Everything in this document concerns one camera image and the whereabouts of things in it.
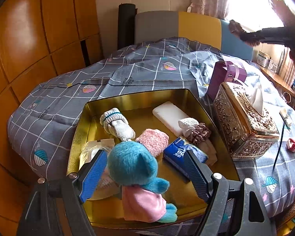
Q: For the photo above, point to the wicker basket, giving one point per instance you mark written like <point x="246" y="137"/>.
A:
<point x="292" y="209"/>

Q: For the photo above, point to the white tissue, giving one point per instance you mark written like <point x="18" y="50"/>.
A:
<point x="257" y="98"/>

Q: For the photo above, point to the gold tin box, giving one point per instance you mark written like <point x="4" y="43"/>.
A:
<point x="142" y="118"/>

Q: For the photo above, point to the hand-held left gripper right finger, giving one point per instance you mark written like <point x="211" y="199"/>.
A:
<point x="196" y="174"/>

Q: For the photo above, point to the cream cloth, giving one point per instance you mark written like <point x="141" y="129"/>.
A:
<point x="105" y="184"/>

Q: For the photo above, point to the blue yellow grey headboard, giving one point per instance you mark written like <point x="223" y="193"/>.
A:
<point x="199" y="29"/>

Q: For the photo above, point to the grey checkered leaf-print blanket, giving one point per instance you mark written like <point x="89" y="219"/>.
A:
<point x="137" y="78"/>

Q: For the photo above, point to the dusty pink satin scrunchie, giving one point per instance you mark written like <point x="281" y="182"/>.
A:
<point x="199" y="134"/>

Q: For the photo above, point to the white wet wipes packet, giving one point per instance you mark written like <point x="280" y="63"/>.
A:
<point x="88" y="152"/>

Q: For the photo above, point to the ornate gold tissue box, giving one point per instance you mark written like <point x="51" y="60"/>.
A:
<point x="238" y="127"/>

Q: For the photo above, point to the wooden wardrobe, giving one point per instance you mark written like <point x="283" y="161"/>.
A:
<point x="27" y="54"/>

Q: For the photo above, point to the blue tissue pack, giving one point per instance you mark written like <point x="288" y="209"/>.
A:
<point x="177" y="150"/>

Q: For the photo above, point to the blue plush toy pink dress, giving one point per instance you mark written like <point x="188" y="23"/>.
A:
<point x="132" y="164"/>

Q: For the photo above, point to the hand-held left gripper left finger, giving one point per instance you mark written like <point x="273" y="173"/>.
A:
<point x="93" y="177"/>

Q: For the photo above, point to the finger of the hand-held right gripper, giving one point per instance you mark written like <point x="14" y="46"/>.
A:
<point x="253" y="36"/>

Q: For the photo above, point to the window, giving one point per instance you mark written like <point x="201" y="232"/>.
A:
<point x="255" y="5"/>

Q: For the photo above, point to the wooden table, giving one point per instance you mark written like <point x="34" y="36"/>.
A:
<point x="277" y="78"/>

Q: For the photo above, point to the purple gift box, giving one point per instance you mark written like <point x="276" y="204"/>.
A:
<point x="221" y="78"/>

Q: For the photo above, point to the white waffle cloth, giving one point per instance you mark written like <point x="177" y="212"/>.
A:
<point x="188" y="124"/>

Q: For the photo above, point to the black rolled mat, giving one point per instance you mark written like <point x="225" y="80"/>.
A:
<point x="126" y="24"/>

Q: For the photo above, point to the brown patterned scrunchie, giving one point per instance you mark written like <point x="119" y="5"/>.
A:
<point x="234" y="25"/>

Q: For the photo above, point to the grey white striped sock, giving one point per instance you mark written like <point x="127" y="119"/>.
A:
<point x="118" y="127"/>

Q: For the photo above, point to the pink fuzzy sock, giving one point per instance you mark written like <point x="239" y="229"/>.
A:
<point x="152" y="140"/>

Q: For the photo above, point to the small red white object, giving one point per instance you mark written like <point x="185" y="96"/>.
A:
<point x="292" y="145"/>

